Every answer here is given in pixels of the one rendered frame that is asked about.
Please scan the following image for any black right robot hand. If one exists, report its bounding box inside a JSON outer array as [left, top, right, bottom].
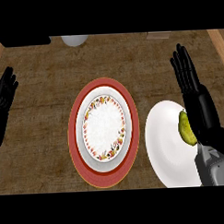
[[169, 41, 224, 162]]

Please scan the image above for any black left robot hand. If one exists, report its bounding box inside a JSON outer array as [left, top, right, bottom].
[[0, 65, 22, 153]]

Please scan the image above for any plain white plate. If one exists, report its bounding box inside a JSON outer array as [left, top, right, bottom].
[[143, 98, 204, 190]]

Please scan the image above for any red-rimmed floral plate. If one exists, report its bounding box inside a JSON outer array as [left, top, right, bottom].
[[65, 76, 143, 191]]

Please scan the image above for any black appliance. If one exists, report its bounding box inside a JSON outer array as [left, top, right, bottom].
[[0, 36, 52, 49]]

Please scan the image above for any pale grey round bowl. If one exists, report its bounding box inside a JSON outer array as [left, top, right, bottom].
[[61, 35, 89, 48]]

